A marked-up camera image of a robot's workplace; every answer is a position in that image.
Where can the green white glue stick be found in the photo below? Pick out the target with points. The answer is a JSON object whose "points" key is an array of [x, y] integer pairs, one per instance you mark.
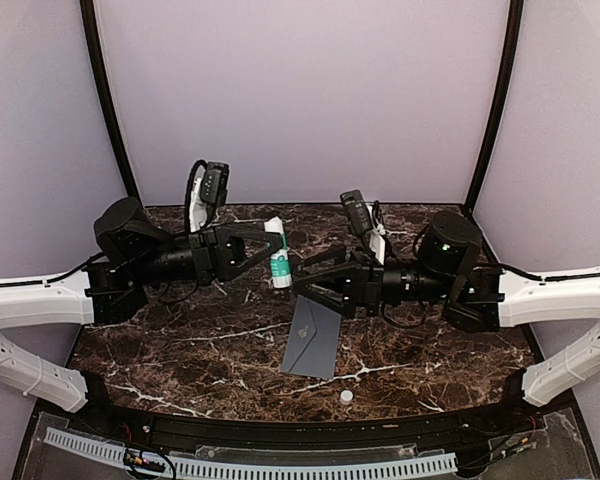
{"points": [[279, 261]]}

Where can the right black frame post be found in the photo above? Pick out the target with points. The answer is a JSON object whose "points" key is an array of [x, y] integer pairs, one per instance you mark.
{"points": [[500, 94]]}

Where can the white slotted cable duct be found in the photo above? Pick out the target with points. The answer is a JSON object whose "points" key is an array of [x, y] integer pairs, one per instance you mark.
{"points": [[246, 465]]}

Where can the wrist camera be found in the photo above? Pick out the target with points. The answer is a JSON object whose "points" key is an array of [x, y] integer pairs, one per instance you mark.
{"points": [[206, 192], [364, 225]]}

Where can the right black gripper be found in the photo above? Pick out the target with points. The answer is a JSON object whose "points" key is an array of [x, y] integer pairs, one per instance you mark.
{"points": [[364, 290]]}

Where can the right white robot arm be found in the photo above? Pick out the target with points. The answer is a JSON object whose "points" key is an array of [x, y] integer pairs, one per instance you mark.
{"points": [[475, 297]]}

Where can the black frame post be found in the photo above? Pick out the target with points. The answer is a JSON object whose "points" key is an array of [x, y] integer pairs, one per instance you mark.
{"points": [[106, 101], [500, 94]]}

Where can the grey envelope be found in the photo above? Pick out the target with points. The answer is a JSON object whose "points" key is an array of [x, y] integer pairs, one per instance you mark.
{"points": [[313, 340]]}

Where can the white glue stick cap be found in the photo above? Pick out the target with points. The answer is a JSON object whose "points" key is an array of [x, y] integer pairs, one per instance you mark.
{"points": [[346, 397]]}

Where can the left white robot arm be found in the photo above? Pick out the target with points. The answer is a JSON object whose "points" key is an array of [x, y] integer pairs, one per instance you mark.
{"points": [[109, 288]]}

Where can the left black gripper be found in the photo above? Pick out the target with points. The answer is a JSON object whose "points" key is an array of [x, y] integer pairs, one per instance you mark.
{"points": [[205, 249]]}

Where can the left black frame post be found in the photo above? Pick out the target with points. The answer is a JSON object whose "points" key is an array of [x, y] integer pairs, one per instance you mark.
{"points": [[106, 101]]}

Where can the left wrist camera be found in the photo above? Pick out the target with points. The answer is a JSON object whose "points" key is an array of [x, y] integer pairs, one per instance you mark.
{"points": [[206, 192]]}

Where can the black front rail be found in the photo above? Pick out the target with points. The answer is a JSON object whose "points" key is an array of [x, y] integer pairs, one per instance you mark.
{"points": [[464, 429]]}

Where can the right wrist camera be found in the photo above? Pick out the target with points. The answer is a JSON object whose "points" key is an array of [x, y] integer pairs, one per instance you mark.
{"points": [[364, 225]]}

